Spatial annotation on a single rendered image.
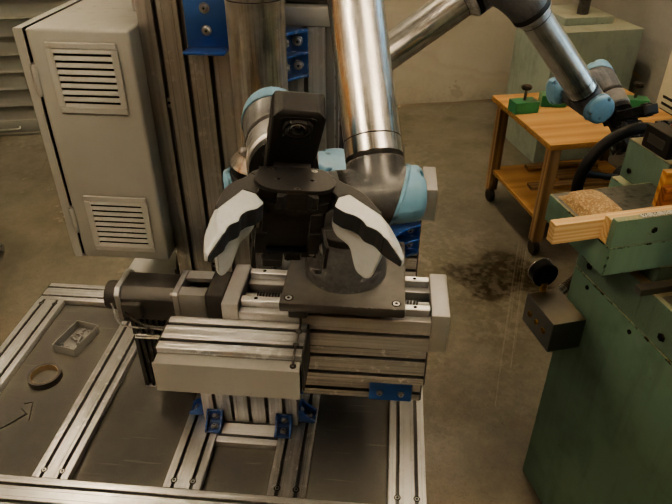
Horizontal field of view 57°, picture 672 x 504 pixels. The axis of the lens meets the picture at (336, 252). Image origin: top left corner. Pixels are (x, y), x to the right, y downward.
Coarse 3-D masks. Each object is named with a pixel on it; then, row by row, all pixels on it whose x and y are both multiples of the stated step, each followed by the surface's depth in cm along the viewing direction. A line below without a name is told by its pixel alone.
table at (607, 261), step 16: (608, 192) 126; (624, 192) 126; (640, 192) 126; (560, 208) 123; (624, 208) 121; (640, 208) 121; (592, 240) 114; (592, 256) 114; (608, 256) 110; (624, 256) 111; (640, 256) 112; (656, 256) 113; (608, 272) 112; (624, 272) 113
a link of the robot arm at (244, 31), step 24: (240, 0) 85; (264, 0) 85; (240, 24) 87; (264, 24) 87; (240, 48) 89; (264, 48) 89; (240, 72) 91; (264, 72) 91; (240, 96) 94; (240, 120) 96; (240, 144) 99; (240, 168) 99
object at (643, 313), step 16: (592, 272) 132; (640, 272) 120; (608, 288) 127; (624, 288) 122; (624, 304) 123; (640, 304) 118; (656, 304) 114; (640, 320) 119; (656, 320) 114; (656, 336) 115
